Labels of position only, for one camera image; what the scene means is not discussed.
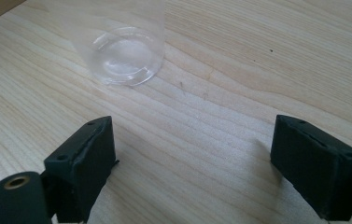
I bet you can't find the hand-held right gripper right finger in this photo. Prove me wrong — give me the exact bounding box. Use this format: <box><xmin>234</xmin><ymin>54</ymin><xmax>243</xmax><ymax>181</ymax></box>
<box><xmin>270</xmin><ymin>114</ymin><xmax>352</xmax><ymax>222</ymax></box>

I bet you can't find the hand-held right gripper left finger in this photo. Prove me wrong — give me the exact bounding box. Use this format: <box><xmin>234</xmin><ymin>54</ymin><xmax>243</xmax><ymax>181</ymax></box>
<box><xmin>43</xmin><ymin>115</ymin><xmax>118</xmax><ymax>223</ymax></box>

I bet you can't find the clear plastic cup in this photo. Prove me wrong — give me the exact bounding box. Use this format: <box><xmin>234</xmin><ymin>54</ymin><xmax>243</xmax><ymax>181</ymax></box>
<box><xmin>70</xmin><ymin>0</ymin><xmax>166</xmax><ymax>88</ymax></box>

